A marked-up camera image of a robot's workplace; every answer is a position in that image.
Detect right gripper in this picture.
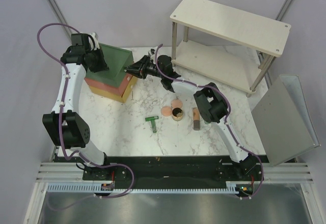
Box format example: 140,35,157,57
124,55,164,80

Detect green top drawer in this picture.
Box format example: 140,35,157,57
115,49,133,87

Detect brown foundation bottle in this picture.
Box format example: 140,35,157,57
193,107,201,131

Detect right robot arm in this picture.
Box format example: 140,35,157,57
124,55,256,180

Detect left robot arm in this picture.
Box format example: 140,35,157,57
42,33,112,180

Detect yellow bottom drawer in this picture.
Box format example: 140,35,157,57
122,76,138,103

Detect three-colour drawer cabinet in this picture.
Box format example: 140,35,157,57
85,44,123,103

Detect orange middle drawer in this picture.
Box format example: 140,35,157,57
119,73,133,94

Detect orange powder puff front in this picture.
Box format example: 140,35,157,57
160,106,172,117

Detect orange powder puff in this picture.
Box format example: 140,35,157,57
171,99,183,109
160,106,172,117

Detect green lip balm horizontal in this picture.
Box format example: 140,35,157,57
145,116,159,122

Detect orange powder puff back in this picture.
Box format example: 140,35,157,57
171,99,183,109

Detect green lip balm vertical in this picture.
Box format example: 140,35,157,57
151,120,157,133

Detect gold round jar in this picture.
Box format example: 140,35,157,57
172,107,184,121

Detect white two-tier shelf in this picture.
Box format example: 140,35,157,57
170,0,291,97

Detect grey metal box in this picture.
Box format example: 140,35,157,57
252,74,320,166

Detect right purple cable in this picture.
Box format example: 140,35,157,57
155,44,266,200

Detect purple cable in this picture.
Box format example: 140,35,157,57
155,44,266,200
37,23,135,199

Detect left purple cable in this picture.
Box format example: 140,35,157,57
37,23,135,199

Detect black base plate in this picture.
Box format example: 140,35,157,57
83,156,262,188

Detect white cable duct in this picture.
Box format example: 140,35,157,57
46,182,253,194

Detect aluminium rail frame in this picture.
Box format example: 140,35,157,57
36,162,313,184

